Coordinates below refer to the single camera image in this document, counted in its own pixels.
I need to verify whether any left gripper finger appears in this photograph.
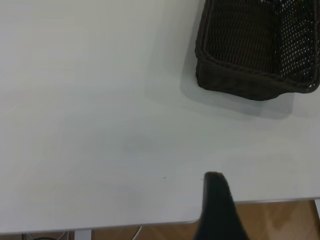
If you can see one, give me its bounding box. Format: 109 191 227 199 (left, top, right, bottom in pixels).
194 171 251 240

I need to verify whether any black wicker basket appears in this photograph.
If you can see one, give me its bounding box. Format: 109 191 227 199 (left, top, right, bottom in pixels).
194 0 320 102

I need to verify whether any white table leg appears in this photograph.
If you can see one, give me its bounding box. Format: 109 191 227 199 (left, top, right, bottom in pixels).
74 230 92 240
313 199 320 226

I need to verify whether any white cable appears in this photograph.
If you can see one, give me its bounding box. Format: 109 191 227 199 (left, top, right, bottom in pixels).
131 226 143 240

